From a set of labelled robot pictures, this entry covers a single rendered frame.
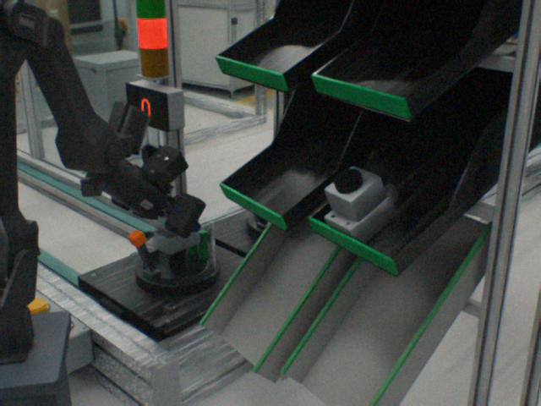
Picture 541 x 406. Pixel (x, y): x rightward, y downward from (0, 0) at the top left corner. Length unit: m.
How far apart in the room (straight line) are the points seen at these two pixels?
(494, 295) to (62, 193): 1.09
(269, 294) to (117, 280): 0.32
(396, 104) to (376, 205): 0.14
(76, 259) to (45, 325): 0.48
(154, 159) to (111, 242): 0.39
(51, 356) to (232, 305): 0.25
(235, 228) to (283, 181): 0.46
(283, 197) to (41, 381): 0.34
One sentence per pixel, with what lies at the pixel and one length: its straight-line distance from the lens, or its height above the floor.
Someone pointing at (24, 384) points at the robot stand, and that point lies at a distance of 0.78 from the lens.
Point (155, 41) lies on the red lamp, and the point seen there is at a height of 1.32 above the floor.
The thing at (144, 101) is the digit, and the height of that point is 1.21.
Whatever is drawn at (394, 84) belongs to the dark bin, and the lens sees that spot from 0.68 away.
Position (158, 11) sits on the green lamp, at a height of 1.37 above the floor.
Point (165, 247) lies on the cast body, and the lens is 1.08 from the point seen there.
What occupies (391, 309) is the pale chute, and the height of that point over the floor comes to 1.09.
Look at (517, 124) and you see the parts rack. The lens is 0.70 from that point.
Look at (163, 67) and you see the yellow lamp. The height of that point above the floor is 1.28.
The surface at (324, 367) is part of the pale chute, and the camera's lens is 0.84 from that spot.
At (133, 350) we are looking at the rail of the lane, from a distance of 0.98.
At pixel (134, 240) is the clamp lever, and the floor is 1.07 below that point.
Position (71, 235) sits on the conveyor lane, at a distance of 1.44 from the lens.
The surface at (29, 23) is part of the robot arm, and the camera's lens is 0.76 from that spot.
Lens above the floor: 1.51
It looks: 23 degrees down
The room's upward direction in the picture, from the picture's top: straight up
